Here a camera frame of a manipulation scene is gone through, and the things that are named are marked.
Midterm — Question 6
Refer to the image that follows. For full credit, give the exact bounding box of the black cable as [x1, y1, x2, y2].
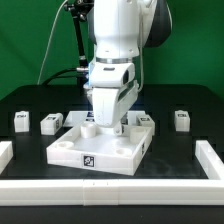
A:
[41, 67, 90, 86]

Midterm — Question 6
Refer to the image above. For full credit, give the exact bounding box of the white cable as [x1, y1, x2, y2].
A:
[37, 0, 69, 86]

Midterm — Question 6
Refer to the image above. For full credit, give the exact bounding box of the white square tabletop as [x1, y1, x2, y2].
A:
[46, 122, 152, 175]

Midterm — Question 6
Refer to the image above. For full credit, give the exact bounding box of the black camera stand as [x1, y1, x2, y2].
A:
[64, 0, 94, 72]

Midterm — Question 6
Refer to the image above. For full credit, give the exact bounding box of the white marker base plate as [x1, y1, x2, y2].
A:
[63, 110, 145, 127]

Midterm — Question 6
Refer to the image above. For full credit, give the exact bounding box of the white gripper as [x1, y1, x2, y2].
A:
[89, 62, 138, 135]

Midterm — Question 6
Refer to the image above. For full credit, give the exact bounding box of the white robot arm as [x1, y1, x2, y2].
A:
[87, 0, 172, 135]

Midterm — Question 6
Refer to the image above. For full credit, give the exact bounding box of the white U-shaped fence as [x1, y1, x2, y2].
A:
[0, 140, 224, 206]

